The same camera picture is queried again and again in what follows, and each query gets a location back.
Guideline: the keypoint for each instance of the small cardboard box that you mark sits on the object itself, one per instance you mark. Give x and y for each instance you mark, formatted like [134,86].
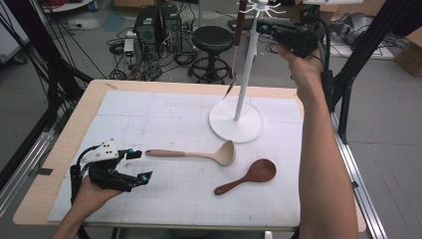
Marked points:
[409,54]

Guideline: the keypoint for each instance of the aluminium rail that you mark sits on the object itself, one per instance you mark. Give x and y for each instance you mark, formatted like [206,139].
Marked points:
[23,167]
[365,186]

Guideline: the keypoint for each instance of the grey device on floor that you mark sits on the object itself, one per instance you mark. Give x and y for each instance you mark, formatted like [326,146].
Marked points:
[353,28]

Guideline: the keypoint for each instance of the person's right hand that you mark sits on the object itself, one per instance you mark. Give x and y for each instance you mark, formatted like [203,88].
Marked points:
[303,73]

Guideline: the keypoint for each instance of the black frame strut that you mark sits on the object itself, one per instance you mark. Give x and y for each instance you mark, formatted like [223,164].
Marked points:
[36,49]
[361,56]

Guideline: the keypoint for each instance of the beige ladle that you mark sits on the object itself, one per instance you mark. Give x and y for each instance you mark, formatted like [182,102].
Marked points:
[225,156]

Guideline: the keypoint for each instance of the black tape strip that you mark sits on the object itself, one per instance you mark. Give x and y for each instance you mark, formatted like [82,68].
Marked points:
[42,171]

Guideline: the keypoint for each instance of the white grid mat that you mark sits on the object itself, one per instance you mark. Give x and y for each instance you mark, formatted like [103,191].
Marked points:
[172,119]

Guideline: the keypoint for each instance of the white floor board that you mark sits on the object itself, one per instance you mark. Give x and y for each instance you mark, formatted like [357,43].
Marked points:
[365,51]

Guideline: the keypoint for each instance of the person's left hand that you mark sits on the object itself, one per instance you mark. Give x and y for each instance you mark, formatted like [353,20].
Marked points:
[91,199]

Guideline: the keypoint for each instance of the white power box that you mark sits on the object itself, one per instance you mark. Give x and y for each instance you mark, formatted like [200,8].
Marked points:
[129,46]

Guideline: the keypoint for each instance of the black computer tower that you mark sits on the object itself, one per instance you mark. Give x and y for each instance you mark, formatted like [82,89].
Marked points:
[172,28]
[147,31]

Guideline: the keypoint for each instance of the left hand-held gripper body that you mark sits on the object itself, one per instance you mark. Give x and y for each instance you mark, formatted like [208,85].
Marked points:
[106,176]

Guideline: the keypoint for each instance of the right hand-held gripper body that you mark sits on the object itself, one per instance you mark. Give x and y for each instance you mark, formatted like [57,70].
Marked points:
[295,38]

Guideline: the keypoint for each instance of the black round stool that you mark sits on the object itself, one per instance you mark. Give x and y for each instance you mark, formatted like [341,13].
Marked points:
[213,39]

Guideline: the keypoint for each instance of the dark wooden spoon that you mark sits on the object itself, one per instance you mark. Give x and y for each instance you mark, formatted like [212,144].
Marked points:
[262,171]

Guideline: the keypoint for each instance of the white utensil rack stand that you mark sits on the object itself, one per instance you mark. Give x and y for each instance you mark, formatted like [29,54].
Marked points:
[236,124]

